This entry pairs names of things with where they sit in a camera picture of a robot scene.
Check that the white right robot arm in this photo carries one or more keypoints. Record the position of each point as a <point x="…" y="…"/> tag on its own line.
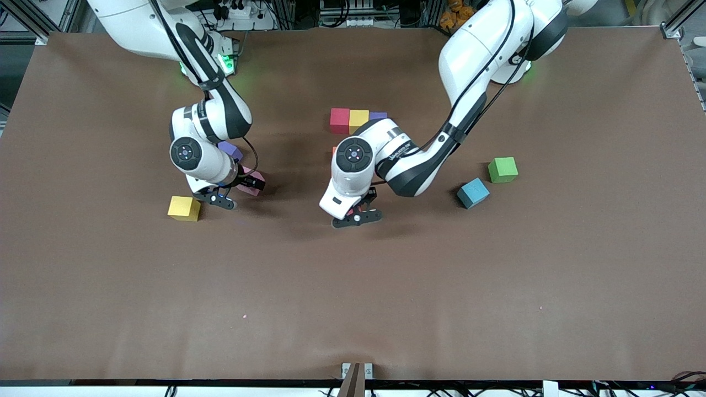
<point x="138" y="22"/>

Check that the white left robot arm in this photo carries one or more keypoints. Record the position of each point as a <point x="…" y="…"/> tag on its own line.
<point x="480" y="49"/>

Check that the metal clamp bracket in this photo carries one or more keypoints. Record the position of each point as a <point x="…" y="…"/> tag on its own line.
<point x="356" y="380"/>

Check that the aluminium frame profile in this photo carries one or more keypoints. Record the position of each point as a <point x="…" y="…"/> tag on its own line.
<point x="681" y="19"/>
<point x="27" y="19"/>

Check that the red foam cube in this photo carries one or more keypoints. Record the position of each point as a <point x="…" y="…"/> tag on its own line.
<point x="353" y="211"/>
<point x="340" y="121"/>

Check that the white power strip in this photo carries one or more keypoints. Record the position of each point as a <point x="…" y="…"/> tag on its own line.
<point x="242" y="12"/>

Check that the brown paper table cover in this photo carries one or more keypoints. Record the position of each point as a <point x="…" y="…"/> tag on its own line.
<point x="353" y="309"/>

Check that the grey electronics unit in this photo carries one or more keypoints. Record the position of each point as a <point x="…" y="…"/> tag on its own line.
<point x="353" y="22"/>

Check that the pink foam cube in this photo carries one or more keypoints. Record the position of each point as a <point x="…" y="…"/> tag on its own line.
<point x="248" y="191"/>

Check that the green foam cube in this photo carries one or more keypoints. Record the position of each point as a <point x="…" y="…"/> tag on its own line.
<point x="502" y="169"/>

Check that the yellow foam cube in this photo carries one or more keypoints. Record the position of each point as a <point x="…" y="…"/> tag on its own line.
<point x="359" y="120"/>
<point x="184" y="208"/>

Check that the purple foam cube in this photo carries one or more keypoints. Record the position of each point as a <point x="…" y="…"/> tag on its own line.
<point x="378" y="116"/>
<point x="231" y="149"/>

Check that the orange snack bag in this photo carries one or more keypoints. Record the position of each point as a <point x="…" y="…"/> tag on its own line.
<point x="455" y="14"/>

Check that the blue foam cube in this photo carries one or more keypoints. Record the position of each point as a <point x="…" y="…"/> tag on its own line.
<point x="472" y="193"/>

